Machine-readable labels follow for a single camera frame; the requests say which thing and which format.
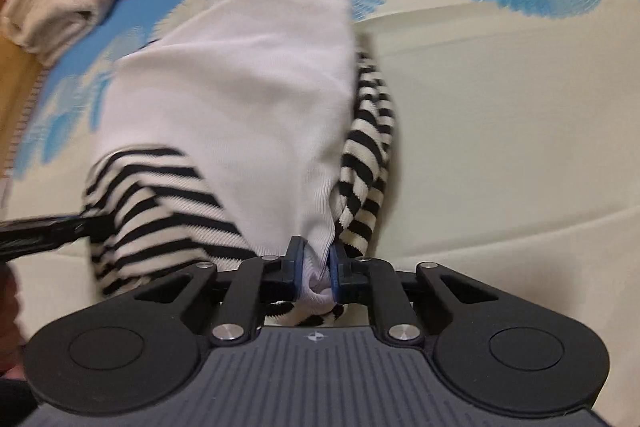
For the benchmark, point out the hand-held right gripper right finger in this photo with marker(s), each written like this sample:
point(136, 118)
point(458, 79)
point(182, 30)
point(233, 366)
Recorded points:
point(336, 278)

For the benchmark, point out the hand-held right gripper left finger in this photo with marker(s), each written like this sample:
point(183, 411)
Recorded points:
point(296, 268)

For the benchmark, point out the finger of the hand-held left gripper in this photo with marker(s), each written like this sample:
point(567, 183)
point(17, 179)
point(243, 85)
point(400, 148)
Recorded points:
point(45, 230)

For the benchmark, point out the striped and white small shirt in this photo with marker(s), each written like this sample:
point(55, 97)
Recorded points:
point(235, 107)

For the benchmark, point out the cream folded blanket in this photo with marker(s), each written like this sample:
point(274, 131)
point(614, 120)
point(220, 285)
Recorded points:
point(50, 17)

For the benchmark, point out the blue and cream patterned bedsheet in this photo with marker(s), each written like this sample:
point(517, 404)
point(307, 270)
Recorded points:
point(500, 132)

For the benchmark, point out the wooden bed frame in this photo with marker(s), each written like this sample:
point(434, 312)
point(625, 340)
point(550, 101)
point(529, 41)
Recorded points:
point(15, 107)

